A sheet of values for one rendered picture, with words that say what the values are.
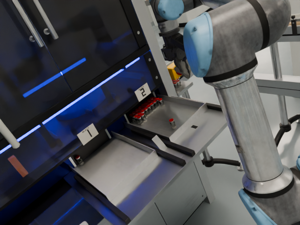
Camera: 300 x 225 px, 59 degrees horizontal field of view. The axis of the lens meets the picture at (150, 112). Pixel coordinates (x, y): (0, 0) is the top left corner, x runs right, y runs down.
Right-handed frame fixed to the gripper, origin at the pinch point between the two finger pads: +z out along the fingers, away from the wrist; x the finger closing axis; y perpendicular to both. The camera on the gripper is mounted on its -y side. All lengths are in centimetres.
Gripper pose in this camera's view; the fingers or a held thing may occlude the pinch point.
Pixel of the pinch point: (189, 75)
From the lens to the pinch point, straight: 112.1
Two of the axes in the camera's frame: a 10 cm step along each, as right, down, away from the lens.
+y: -6.3, -1.7, 7.6
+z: 3.6, 8.0, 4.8
